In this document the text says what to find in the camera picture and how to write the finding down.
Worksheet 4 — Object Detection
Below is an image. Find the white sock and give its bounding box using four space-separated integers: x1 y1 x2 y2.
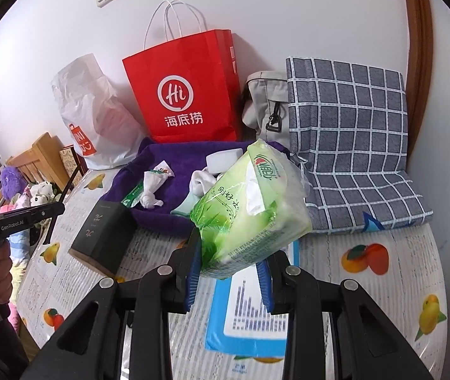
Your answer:
189 169 218 199

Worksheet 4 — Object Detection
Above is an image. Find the brown wooden door frame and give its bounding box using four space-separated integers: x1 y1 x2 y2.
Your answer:
401 0 434 163

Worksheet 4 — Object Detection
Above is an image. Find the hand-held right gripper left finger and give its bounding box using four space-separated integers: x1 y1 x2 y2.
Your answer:
19 227 204 380

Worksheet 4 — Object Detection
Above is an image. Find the white crumpled wrapper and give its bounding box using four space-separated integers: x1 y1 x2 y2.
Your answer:
139 172 165 210

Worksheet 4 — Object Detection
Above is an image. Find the light teal cloth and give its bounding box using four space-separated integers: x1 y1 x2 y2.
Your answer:
170 195 194 218

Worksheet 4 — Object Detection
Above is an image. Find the beige fabric bag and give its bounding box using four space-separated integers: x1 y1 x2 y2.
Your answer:
242 70 291 147

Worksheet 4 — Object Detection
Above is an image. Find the fruit print bed sheet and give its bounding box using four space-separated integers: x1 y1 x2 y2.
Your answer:
15 168 449 380

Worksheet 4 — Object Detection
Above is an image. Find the dark green box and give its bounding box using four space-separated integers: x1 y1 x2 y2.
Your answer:
69 197 138 278

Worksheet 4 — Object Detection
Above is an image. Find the blue triangular scrap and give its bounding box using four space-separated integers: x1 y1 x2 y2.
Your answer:
363 211 384 231

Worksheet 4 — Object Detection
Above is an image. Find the red paper bag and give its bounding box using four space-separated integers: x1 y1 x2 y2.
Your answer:
122 0 241 145

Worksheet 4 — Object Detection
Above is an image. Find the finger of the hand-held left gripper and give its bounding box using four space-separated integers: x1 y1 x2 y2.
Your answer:
44 212 59 245
59 167 82 205

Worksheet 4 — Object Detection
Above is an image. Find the green white packet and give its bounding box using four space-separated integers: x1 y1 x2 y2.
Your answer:
121 180 147 209

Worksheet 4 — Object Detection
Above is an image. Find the white orange-print snack packet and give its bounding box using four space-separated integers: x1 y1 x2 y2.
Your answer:
146 159 175 180

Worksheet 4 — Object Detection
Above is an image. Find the wooden chair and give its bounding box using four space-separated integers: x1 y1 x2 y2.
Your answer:
7 132 76 193

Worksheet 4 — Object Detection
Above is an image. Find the purple towel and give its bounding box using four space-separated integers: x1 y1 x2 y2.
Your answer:
102 136 289 240

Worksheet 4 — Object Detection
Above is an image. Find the grey checked cushion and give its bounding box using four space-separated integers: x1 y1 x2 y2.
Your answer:
285 56 434 235

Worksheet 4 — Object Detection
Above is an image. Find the white plastic bag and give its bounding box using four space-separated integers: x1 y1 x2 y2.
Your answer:
50 53 150 171

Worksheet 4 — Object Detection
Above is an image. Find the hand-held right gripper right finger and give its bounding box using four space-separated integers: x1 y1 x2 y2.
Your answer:
257 250 435 380

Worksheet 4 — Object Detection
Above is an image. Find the green tissue pack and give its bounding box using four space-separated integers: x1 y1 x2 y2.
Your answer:
189 138 313 282

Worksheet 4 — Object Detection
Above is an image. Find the blue white packet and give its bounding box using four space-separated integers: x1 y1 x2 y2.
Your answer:
204 239 301 355

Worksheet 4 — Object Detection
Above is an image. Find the purple fluffy toy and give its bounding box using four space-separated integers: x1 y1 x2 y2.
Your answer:
0 165 28 203

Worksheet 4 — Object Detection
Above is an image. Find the patterned red-edged book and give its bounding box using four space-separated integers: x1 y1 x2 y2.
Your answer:
59 143 88 188

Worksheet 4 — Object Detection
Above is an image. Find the white rectangular packet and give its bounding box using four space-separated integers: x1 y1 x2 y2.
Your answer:
205 146 245 175

